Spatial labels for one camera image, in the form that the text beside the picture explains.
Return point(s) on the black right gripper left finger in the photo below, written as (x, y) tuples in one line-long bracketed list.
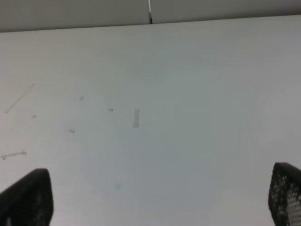
[(29, 201)]

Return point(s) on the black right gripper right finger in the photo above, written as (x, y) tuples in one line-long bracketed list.
[(284, 199)]

